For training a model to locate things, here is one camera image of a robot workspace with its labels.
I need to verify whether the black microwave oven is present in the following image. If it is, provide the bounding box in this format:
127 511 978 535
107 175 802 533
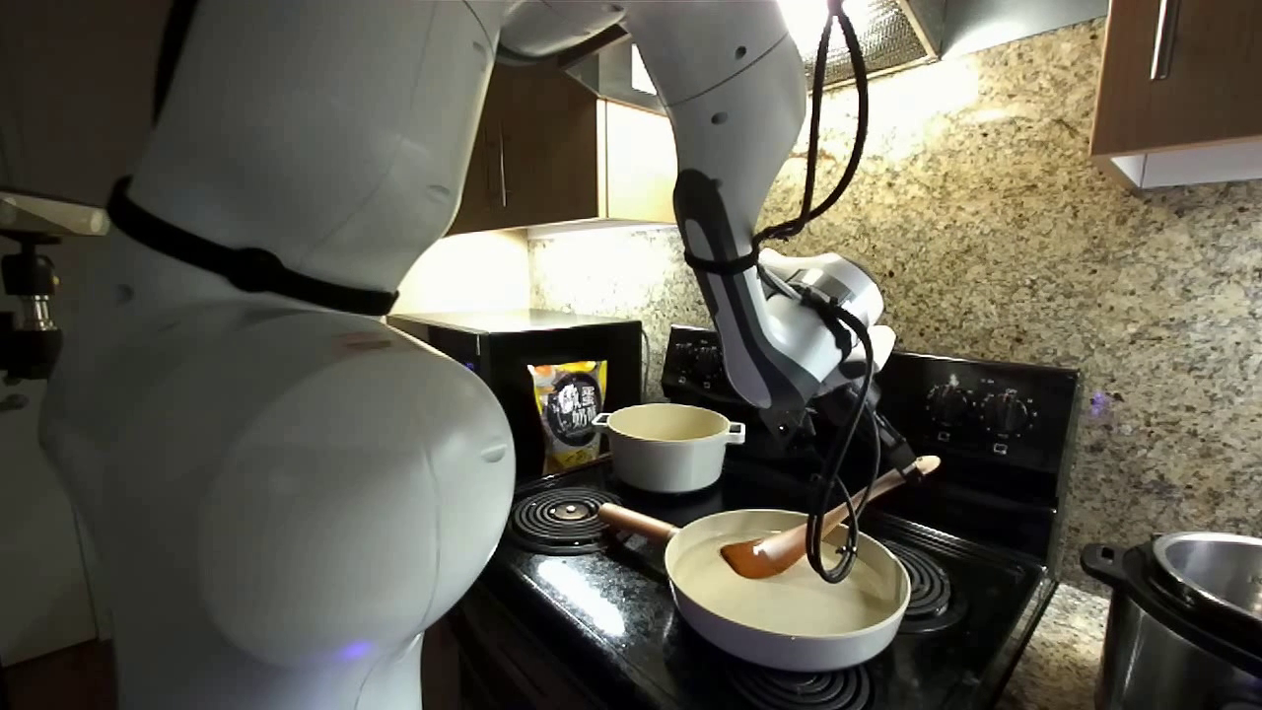
387 312 646 490

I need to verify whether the wooden spatula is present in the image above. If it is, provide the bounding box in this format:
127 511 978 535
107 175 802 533
717 455 948 585

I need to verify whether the white pot with handles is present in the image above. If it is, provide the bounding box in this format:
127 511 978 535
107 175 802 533
593 400 750 498

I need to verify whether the yellow black snack bag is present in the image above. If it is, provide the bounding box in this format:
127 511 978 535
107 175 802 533
524 355 612 476

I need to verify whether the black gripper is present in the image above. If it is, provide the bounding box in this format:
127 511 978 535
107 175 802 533
786 373 922 508

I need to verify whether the white frying pan wooden handle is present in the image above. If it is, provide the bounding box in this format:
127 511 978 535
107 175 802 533
597 500 917 675

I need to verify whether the black electric stove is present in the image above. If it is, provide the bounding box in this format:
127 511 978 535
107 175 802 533
446 321 1086 710

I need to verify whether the metal range hood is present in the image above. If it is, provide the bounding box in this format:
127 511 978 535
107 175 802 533
558 0 1110 110

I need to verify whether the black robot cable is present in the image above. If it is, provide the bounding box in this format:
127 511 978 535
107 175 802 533
676 0 893 590

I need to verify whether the brown wall cabinet metal handle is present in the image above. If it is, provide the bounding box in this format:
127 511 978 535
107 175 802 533
1091 0 1262 191

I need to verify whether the stainless steel pressure cooker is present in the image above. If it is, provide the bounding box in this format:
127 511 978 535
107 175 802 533
1077 527 1262 710

